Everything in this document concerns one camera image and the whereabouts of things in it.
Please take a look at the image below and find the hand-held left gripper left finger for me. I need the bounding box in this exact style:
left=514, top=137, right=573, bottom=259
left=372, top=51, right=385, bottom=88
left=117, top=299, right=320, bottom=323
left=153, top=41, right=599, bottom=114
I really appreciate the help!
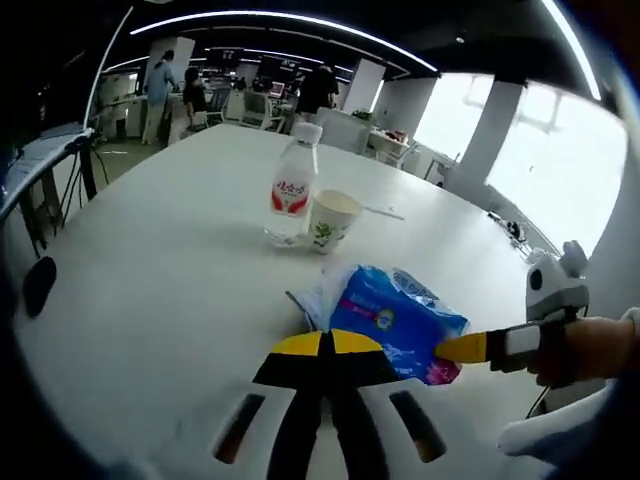
left=164, top=331, right=332, bottom=480

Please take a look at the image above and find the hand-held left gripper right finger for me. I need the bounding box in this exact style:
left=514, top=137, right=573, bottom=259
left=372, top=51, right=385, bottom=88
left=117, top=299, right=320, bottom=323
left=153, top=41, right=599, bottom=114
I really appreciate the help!
left=324, top=328, right=506, bottom=480

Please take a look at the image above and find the blue tissue pack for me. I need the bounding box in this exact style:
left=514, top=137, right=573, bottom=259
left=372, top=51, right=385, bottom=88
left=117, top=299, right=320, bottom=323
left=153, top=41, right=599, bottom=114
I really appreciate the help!
left=285, top=263, right=472, bottom=387

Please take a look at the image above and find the white paper cup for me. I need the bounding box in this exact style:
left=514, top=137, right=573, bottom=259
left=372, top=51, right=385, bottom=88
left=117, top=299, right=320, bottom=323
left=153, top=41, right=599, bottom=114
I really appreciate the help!
left=306, top=188, right=363, bottom=256

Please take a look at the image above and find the clear plastic water bottle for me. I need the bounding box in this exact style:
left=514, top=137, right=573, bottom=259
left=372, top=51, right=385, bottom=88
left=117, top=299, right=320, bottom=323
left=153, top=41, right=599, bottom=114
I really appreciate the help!
left=262, top=123, right=324, bottom=252

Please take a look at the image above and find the black oval object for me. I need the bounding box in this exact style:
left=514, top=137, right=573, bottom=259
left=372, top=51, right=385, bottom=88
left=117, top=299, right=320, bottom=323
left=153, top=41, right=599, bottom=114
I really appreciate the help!
left=21, top=255, right=58, bottom=319

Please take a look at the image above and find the person's right hand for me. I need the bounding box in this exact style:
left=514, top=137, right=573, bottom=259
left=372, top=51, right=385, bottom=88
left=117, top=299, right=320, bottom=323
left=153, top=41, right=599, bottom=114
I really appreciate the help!
left=529, top=312, right=640, bottom=390

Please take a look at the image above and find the small dark device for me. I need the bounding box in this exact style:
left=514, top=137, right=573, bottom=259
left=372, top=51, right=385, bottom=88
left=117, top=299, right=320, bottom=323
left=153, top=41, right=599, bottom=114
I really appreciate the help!
left=502, top=215, right=532, bottom=249

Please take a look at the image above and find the white table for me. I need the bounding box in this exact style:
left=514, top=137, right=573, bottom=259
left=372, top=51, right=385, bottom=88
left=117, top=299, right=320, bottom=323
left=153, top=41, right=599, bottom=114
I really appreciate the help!
left=8, top=122, right=614, bottom=480

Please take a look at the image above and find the white paper strip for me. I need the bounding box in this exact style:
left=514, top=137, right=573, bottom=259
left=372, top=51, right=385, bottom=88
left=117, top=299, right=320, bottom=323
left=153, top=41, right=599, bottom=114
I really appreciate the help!
left=360, top=203, right=407, bottom=222

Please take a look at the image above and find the ceiling light strip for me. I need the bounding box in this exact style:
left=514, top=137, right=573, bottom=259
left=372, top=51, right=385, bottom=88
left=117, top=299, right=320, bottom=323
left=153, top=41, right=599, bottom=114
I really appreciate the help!
left=541, top=0, right=605, bottom=102
left=128, top=9, right=442, bottom=77

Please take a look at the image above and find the white cabinet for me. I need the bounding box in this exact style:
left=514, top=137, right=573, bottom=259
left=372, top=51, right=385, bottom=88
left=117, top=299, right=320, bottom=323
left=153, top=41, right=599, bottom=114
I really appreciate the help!
left=318, top=107, right=375, bottom=154

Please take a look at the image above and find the white office chair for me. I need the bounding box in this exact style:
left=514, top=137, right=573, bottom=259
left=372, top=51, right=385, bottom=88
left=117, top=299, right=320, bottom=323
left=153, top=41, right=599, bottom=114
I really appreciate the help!
left=241, top=91, right=282, bottom=133

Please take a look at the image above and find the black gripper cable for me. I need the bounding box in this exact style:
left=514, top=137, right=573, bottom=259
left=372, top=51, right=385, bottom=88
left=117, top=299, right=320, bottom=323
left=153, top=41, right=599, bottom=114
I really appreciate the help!
left=523, top=383, right=552, bottom=422

